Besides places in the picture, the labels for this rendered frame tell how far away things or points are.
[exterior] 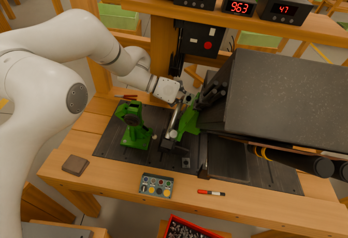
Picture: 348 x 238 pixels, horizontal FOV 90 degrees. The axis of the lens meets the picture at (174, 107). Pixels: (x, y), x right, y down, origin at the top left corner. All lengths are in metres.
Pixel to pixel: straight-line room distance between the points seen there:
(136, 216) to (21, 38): 1.59
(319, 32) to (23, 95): 0.91
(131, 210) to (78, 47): 1.56
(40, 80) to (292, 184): 1.13
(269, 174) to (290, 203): 0.15
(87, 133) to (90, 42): 0.75
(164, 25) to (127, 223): 1.54
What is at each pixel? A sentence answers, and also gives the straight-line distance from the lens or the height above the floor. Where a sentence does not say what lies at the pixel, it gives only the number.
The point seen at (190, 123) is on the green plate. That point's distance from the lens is 0.77.
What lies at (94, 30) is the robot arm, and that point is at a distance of 0.46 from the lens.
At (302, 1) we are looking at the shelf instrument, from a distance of 0.87.
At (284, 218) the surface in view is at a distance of 1.07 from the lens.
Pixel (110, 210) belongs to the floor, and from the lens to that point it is 1.84.
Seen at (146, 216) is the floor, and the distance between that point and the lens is 1.80.
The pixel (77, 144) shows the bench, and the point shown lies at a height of 0.88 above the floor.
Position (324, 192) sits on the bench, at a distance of 1.30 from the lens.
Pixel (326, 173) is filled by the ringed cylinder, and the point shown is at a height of 1.49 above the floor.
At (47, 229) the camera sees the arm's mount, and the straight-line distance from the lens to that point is 0.95.
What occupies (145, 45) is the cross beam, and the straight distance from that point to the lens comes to 1.09.
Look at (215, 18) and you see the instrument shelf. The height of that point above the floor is 1.53.
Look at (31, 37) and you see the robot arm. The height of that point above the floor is 1.58.
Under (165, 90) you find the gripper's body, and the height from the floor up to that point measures 1.25.
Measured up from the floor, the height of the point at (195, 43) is 1.41.
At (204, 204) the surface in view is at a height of 0.90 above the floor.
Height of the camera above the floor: 1.77
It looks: 47 degrees down
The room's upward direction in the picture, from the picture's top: 9 degrees clockwise
